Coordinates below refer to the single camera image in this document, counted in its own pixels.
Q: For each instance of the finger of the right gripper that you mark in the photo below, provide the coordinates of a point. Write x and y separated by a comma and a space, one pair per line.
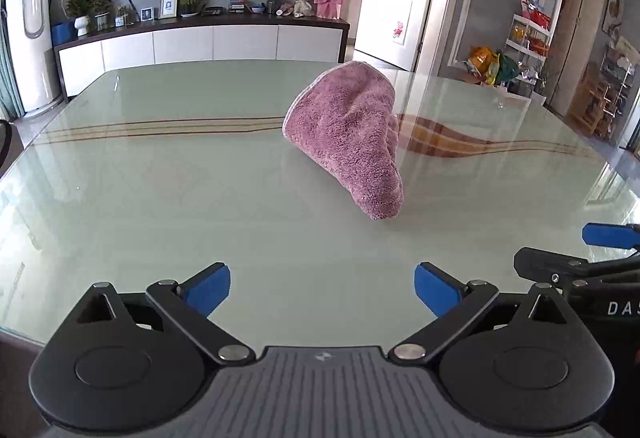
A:
619, 236
542, 266

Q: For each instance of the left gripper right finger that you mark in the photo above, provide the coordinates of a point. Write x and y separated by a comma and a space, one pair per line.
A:
508, 361

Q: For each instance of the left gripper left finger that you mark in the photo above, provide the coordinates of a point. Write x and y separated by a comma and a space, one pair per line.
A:
133, 361

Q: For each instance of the pink towel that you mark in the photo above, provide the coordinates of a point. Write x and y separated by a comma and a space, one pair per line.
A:
344, 122

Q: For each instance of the colourful snack bags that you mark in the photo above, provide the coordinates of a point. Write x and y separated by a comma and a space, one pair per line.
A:
491, 67

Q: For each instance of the white storage shelf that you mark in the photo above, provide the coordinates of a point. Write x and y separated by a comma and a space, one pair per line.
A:
528, 45

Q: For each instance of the white TV cabinet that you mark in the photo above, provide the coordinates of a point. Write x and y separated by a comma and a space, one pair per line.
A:
199, 39

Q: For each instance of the potted green plant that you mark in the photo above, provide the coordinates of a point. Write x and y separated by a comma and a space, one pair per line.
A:
80, 11

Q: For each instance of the green plant in tray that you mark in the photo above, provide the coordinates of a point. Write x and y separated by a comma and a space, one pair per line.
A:
189, 8

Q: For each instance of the white air conditioner tower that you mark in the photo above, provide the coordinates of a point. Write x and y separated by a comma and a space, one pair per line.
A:
33, 59

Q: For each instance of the small photo frame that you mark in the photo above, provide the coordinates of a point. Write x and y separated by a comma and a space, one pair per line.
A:
147, 14

